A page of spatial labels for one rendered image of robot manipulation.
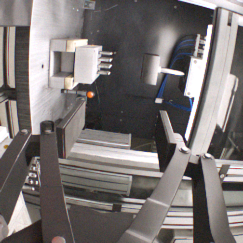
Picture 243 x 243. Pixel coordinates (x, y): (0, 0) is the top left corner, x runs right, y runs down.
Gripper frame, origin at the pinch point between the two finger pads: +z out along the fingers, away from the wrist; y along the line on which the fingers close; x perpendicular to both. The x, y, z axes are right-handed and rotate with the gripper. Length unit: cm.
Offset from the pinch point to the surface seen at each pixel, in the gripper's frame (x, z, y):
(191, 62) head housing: 4.1, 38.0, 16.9
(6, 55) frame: -9, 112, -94
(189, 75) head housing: 0.3, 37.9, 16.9
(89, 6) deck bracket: 20, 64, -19
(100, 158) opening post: -19.3, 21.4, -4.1
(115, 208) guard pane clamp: -36.3, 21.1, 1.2
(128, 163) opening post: -19.6, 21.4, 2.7
